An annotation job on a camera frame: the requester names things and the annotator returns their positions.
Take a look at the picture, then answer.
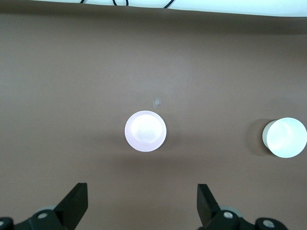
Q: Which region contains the brown table cover sheet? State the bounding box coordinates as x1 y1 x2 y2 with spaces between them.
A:
0 4 307 230

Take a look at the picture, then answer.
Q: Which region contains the white bowl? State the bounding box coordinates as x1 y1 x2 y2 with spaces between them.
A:
261 117 307 159

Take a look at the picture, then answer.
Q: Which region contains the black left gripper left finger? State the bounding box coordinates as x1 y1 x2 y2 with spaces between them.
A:
0 183 88 230

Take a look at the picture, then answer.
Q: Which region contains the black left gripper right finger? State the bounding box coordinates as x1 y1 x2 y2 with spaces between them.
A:
197 184 288 230

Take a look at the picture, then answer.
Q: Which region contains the pink bowl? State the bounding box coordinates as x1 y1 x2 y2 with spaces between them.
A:
124 110 167 152

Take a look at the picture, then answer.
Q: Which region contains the looped black floor cable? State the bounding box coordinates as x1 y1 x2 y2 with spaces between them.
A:
112 0 130 8

